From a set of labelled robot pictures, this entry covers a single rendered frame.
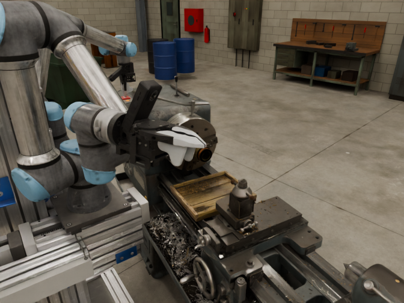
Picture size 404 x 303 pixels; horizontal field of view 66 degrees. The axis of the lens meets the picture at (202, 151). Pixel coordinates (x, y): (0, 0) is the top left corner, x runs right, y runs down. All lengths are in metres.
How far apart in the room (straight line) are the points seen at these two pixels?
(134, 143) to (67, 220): 0.57
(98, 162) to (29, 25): 0.37
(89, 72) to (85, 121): 0.21
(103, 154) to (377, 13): 7.59
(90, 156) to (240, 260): 0.75
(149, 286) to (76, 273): 1.35
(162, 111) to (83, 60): 0.96
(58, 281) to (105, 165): 0.46
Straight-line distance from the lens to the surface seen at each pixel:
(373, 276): 1.02
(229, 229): 1.32
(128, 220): 1.25
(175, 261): 1.76
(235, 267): 1.26
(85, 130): 0.73
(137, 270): 2.54
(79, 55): 0.92
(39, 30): 0.93
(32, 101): 0.94
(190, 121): 1.70
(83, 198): 1.12
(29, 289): 1.10
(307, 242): 1.43
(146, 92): 0.60
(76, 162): 1.05
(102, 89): 0.88
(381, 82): 8.08
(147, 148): 0.61
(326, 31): 8.43
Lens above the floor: 1.81
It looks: 26 degrees down
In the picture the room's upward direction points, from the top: straight up
